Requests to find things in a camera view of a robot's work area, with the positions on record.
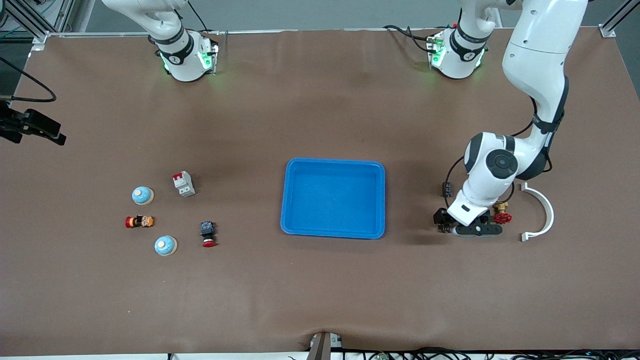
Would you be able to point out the small black capacitor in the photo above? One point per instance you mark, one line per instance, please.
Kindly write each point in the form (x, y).
(446, 189)

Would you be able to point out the light blue call bell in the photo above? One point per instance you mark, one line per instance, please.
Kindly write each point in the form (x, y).
(142, 195)
(165, 246)

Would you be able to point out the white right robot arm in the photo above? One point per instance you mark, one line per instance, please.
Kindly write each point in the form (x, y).
(185, 55)

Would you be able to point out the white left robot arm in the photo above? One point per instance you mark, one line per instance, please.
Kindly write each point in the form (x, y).
(540, 50)

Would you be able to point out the brass valve red handwheel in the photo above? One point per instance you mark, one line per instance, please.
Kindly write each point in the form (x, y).
(503, 218)

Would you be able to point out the blue plastic tray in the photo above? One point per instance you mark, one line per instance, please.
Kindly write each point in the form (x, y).
(335, 200)

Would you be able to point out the red emergency button orange base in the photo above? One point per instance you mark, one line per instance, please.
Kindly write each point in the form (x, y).
(140, 221)

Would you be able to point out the red mushroom button black base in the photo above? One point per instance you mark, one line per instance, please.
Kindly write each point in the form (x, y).
(207, 229)

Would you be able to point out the white curved plastic bracket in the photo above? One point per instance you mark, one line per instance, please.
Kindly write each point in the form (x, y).
(551, 215)

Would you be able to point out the aluminium frame profile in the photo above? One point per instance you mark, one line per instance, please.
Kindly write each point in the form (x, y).
(607, 32)
(39, 36)

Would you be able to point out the white circuit breaker red switch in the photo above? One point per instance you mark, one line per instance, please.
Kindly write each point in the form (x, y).
(184, 185)

